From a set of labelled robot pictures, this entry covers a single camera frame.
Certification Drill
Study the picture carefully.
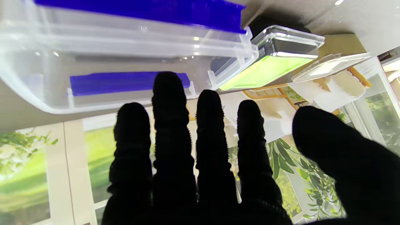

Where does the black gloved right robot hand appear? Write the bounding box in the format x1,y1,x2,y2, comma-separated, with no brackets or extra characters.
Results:
102,71,400,225

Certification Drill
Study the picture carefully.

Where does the clear lid with green sticker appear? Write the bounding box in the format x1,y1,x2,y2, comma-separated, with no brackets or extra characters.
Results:
219,25,325,91

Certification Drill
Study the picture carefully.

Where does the clear container with blue clips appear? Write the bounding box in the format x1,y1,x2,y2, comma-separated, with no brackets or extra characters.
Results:
0,0,260,114

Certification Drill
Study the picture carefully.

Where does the clear lid with white label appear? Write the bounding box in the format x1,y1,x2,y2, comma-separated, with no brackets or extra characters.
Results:
292,52,372,83

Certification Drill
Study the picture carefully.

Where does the brown kraft paper container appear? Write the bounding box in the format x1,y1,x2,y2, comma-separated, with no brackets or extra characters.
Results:
308,33,367,68

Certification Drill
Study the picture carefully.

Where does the printed sunroom backdrop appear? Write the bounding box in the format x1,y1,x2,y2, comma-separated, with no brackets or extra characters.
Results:
0,47,400,225

